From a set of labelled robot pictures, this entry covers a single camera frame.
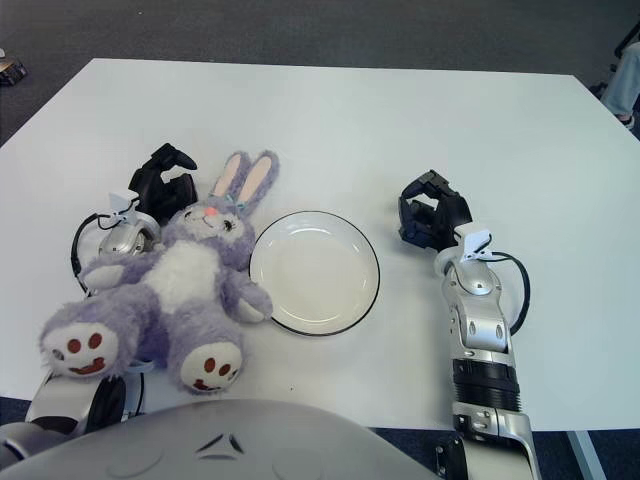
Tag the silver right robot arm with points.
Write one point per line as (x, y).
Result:
(480, 320)

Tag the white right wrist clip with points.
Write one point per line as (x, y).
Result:
(475, 242)

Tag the black chair base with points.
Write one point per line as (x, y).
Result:
(620, 47)

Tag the person shoe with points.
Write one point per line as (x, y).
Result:
(626, 121)

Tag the white plate black rim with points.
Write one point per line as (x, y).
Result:
(315, 270)

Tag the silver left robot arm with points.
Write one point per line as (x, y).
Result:
(117, 242)

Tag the grey table leg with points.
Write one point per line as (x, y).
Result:
(585, 455)

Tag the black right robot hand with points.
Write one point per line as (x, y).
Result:
(445, 215)

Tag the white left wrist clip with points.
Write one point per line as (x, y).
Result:
(120, 202)

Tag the purple plush bunny doll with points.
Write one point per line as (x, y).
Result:
(185, 270)

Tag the silver robot torso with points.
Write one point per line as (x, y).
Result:
(225, 450)

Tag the person leg in jeans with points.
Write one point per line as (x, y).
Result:
(622, 85)

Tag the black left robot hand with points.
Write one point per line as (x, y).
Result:
(150, 192)

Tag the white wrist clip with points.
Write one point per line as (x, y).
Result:
(475, 242)
(120, 202)

